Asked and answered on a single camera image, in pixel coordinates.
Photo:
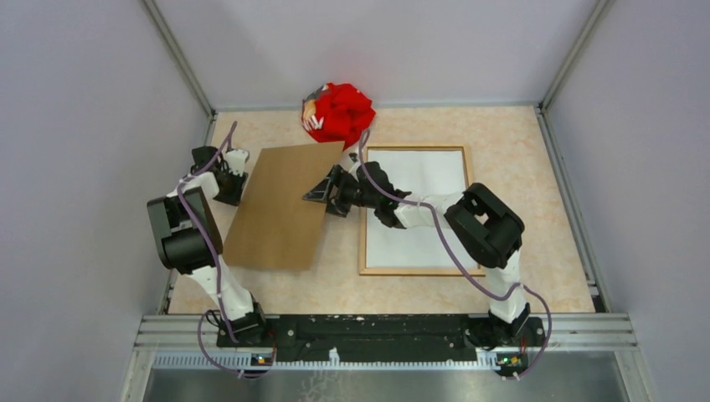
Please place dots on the left controller board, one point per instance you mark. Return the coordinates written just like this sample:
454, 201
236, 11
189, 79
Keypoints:
261, 359

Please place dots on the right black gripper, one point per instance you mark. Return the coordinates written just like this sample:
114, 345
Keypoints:
336, 177

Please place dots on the brown backing board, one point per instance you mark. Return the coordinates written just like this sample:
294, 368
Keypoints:
274, 228

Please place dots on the right controller board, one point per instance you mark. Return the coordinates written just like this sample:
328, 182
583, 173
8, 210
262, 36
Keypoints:
514, 362

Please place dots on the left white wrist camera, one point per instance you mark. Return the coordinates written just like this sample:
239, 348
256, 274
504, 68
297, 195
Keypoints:
236, 160

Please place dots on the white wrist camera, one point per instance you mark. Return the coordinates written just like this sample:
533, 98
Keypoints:
351, 164
236, 160

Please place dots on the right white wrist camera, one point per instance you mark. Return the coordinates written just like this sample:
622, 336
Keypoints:
351, 164

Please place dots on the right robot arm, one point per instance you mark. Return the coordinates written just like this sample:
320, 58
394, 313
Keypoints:
488, 230

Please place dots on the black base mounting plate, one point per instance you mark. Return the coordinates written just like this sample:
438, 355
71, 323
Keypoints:
394, 338

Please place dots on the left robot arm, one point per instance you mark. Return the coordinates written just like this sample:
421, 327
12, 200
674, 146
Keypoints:
188, 239

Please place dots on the wooden picture frame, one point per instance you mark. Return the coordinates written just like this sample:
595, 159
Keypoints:
416, 273

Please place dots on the red crumpled cloth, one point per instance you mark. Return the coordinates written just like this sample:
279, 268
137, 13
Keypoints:
337, 113

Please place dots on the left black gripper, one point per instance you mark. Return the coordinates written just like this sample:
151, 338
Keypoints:
234, 198

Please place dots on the controller board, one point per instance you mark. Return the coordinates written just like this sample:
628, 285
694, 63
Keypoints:
514, 362
261, 359

